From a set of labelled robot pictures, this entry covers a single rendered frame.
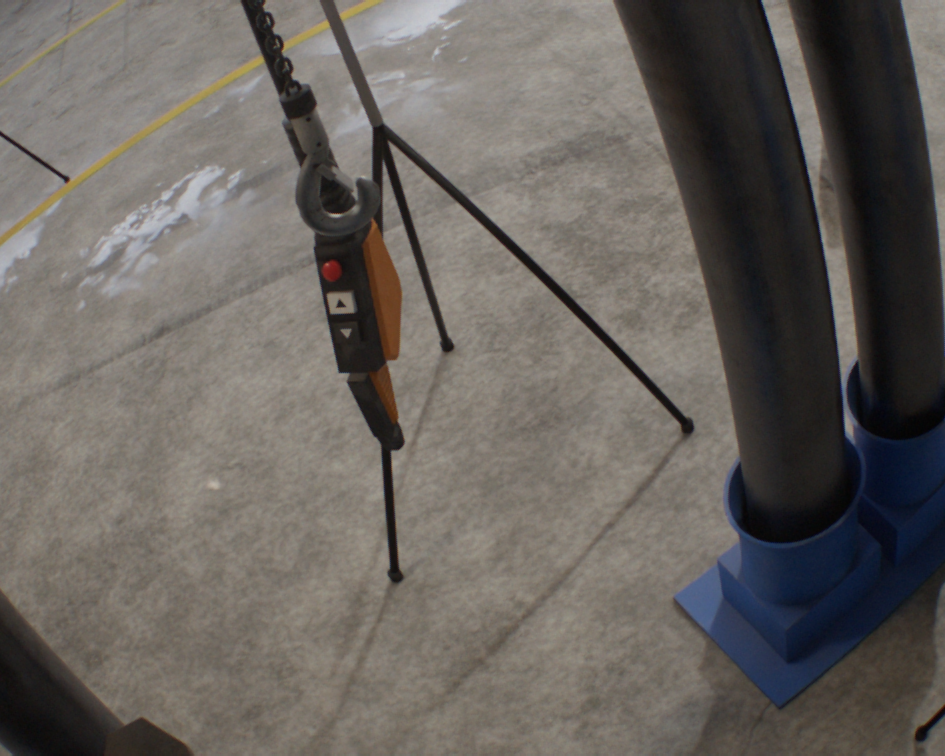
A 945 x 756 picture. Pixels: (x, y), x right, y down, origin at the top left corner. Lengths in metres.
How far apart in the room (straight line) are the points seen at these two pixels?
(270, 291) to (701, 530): 1.59
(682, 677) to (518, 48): 2.70
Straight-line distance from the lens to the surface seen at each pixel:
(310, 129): 1.37
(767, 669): 2.38
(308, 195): 1.42
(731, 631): 2.45
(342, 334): 1.62
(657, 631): 2.51
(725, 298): 1.79
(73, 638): 3.14
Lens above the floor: 2.04
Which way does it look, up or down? 40 degrees down
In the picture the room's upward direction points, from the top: 22 degrees counter-clockwise
